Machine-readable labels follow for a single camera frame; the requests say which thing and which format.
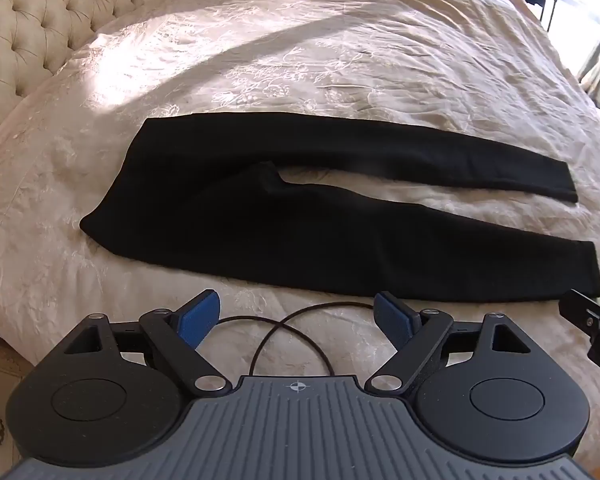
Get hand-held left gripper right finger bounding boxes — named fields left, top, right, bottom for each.
left=364, top=291, right=531, bottom=395

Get black pants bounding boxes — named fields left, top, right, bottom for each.
left=80, top=112, right=600, bottom=305

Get cream embroidered bedspread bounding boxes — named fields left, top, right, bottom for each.
left=0, top=0, right=600, bottom=378

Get black cord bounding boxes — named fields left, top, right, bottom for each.
left=219, top=302, right=376, bottom=377

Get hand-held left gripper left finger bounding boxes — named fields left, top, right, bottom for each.
left=62, top=289, right=233, bottom=395

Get cream tufted headboard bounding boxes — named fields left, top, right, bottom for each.
left=0, top=0, right=173, bottom=133

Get cream nightstand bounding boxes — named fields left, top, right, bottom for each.
left=0, top=327, right=36, bottom=463

